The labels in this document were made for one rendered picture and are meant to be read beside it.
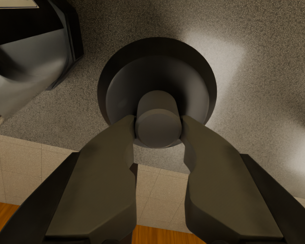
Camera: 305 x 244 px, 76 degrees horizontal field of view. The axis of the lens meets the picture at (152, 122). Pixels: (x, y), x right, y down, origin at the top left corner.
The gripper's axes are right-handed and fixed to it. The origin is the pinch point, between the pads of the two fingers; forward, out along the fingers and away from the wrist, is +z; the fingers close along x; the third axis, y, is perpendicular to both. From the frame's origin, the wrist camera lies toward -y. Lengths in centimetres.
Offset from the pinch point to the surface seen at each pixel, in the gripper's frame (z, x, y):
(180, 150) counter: 10.0, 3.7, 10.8
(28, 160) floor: 104, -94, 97
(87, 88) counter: 10.0, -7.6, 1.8
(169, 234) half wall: 100, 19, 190
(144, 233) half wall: 97, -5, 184
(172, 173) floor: 104, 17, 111
